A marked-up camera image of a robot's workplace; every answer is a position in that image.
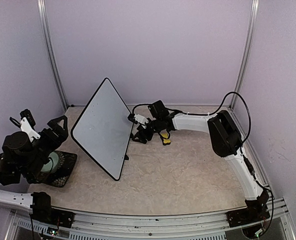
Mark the aluminium corner post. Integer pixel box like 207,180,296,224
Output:
231,0,260,108
37,0,69,111

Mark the aluminium front rail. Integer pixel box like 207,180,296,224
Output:
5,198,296,240

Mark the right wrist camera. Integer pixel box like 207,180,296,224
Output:
128,113,149,129

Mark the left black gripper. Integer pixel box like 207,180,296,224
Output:
25,115,68,181

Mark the white whiteboard black frame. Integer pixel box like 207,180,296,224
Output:
70,78,133,181

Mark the pale green ceramic bowl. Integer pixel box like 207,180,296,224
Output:
41,152,59,174

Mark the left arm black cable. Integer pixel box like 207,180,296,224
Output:
9,116,22,128

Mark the left aluminium corner post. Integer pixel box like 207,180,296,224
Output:
37,0,69,111

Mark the right aluminium corner post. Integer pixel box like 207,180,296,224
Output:
231,0,260,108

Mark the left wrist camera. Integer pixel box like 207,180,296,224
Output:
20,109,41,142

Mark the yellow black whiteboard eraser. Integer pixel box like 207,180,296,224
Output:
161,132,171,146

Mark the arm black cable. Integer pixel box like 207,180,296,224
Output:
9,116,22,128
131,91,251,146

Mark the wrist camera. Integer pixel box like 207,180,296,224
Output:
20,109,41,142
128,113,149,129

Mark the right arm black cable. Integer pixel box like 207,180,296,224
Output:
131,91,251,146

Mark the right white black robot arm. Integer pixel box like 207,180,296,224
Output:
128,100,272,227

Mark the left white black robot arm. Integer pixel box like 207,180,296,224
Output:
0,109,77,228

